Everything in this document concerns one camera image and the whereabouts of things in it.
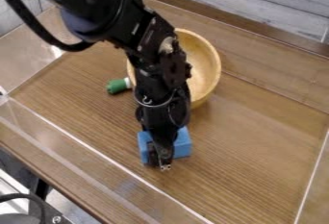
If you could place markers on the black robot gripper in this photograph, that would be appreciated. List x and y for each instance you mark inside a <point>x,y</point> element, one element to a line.
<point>162,71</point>

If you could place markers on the blue foam block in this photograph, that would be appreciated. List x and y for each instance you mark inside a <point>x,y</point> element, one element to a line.
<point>182,146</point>

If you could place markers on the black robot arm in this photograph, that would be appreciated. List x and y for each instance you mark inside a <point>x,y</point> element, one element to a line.
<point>136,29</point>

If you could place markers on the light wooden bowl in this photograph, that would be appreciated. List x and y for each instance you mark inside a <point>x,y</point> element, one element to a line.
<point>205,59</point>

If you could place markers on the small green cylinder toy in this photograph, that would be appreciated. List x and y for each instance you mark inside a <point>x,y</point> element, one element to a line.
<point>118,85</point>

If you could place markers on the black metal base plate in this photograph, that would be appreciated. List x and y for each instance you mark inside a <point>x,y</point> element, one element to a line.
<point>54,216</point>

